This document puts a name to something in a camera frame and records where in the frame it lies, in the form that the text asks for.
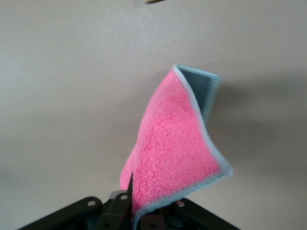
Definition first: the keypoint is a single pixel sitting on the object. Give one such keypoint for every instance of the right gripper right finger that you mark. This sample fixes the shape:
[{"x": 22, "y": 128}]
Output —
[{"x": 152, "y": 222}]

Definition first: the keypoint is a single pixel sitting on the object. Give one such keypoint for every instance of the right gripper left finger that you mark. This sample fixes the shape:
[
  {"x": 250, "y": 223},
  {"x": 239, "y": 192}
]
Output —
[{"x": 117, "y": 210}]

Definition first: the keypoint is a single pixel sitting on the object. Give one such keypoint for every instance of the wooden cutting board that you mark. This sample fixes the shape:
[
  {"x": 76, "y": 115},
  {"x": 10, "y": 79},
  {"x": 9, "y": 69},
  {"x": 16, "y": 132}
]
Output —
[{"x": 153, "y": 1}]

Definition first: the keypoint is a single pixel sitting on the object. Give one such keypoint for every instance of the pink cloth with grey back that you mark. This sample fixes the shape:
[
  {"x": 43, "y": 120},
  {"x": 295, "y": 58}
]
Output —
[{"x": 172, "y": 143}]

